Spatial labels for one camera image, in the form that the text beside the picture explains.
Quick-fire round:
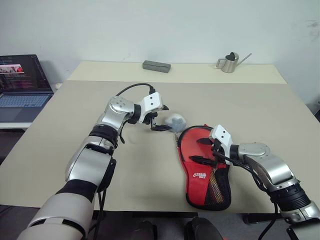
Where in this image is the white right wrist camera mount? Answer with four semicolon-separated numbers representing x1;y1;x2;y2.
209;124;234;166

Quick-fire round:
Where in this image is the grey plush charm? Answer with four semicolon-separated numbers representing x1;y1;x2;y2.
163;112;187;132

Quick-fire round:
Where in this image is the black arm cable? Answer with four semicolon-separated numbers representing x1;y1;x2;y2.
213;149;283;240
115;83;156;98

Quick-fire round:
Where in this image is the grey rectangular box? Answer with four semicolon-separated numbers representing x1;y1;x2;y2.
142;59;172;74

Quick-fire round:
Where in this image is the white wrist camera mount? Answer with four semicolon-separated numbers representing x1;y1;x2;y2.
209;124;234;166
138;91;165;125

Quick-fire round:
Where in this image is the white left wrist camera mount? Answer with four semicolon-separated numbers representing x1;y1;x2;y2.
138;91;165;125

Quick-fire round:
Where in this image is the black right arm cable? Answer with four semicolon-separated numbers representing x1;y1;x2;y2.
213;149;283;240

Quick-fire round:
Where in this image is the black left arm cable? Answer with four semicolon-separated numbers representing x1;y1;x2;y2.
115;83;156;98

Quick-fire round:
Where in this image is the black table frame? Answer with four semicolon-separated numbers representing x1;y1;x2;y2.
131;211;284;225

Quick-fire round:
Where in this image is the silver metal watering can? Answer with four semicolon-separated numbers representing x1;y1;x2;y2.
216;51;253;74

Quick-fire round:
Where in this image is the open laptop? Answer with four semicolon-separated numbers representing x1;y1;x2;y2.
0;54;55;123

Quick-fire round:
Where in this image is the dark rounded shape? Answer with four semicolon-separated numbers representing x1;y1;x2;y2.
183;216;223;240

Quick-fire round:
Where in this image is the red black paddle case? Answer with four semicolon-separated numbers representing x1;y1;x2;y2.
174;123;232;205

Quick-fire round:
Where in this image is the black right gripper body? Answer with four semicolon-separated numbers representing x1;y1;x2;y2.
211;138;226;167

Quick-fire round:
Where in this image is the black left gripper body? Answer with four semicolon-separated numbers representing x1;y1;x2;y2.
143;112;159;130

